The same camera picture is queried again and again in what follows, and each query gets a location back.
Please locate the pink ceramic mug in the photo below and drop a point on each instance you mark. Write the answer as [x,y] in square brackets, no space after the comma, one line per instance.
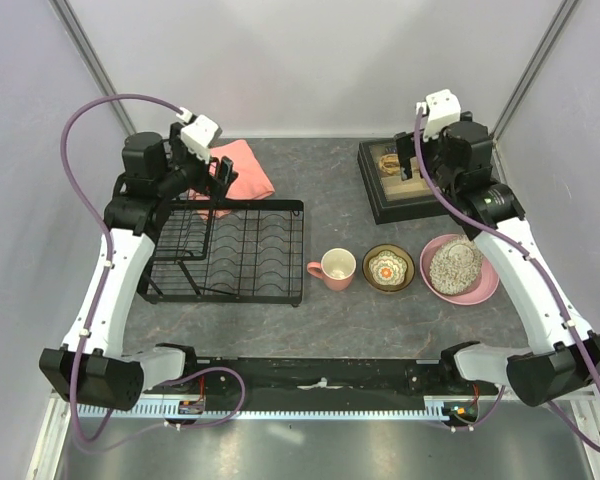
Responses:
[336,269]

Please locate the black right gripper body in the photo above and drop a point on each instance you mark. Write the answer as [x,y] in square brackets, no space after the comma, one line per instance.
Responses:
[432,154]

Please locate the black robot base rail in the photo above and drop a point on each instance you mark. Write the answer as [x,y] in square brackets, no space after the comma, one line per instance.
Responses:
[341,385]

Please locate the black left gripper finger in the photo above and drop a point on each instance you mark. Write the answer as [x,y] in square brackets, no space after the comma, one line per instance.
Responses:
[225,174]
[209,172]

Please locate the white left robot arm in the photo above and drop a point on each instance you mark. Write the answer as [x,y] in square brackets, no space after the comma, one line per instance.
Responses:
[89,367]

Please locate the pink folded cloth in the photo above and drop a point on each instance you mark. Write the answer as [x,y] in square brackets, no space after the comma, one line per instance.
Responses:
[252,182]

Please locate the black compartment display box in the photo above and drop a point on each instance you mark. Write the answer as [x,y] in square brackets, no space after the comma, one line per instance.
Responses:
[392,199]

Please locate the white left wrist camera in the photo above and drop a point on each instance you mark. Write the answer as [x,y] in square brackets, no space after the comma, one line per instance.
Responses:
[198,134]

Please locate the black wire dish rack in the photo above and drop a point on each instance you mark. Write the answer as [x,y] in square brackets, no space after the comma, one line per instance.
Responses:
[243,251]

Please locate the pink plate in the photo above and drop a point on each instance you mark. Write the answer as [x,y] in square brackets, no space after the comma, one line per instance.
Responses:
[478,292]

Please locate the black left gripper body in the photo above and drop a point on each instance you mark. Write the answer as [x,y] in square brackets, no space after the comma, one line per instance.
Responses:
[187,168]

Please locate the speckled ceramic plate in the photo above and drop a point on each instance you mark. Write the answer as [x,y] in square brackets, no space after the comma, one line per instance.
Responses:
[455,266]

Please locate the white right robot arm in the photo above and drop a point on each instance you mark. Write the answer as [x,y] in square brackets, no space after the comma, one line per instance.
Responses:
[563,352]

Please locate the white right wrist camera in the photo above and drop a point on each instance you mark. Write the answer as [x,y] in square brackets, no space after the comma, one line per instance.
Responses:
[440,109]

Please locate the brown floral bowl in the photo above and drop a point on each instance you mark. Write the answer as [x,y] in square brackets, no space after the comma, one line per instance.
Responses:
[398,251]

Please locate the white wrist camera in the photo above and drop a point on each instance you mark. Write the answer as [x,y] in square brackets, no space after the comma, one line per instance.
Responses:
[198,134]
[440,109]

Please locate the small white patterned bowl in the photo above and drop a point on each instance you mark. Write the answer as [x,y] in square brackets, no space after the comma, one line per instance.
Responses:
[388,269]

